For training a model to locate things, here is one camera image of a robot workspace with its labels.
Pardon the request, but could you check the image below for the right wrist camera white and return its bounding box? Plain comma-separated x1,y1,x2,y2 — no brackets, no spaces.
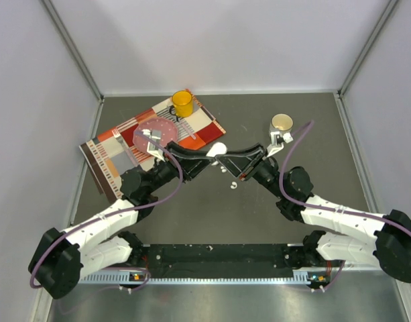
267,131,293,158

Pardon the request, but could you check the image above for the pink dotted plate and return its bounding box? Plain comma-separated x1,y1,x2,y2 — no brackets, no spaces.
133,117,178,153

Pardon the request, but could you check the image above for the white earbud charging case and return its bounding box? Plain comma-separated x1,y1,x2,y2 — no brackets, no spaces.
206,142,227,158

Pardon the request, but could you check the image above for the yellow mug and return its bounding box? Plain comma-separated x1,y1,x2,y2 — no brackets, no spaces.
169,90,194,117

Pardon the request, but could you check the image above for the cream enamel mug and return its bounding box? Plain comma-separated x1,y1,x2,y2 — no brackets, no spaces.
269,113,294,133

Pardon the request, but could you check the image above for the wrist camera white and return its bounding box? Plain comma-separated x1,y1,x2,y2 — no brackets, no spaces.
267,131,293,158
133,129,164,160

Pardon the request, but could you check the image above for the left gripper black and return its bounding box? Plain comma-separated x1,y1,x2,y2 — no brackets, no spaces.
145,141,215,194

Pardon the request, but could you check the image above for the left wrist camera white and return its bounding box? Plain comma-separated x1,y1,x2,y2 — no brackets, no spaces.
133,129,164,160

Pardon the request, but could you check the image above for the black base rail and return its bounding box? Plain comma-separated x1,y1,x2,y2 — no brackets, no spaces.
132,244,312,279

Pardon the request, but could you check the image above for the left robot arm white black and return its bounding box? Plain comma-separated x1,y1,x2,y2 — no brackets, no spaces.
28,142,227,299

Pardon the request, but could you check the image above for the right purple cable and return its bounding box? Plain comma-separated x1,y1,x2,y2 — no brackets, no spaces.
278,120,411,292

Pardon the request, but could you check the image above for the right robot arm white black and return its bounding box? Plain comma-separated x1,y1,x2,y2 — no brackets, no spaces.
215,144,411,283

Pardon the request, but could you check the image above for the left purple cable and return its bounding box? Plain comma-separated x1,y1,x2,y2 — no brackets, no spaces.
29,132,184,292

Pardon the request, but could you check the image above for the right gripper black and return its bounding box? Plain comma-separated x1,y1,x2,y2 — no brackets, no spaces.
216,142,286,199

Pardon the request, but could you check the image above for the purple cable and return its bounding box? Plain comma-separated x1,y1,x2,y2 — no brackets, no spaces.
278,120,411,292
29,132,184,292

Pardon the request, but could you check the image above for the patterned orange placemat cloth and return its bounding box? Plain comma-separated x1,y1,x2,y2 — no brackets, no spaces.
80,89,226,202

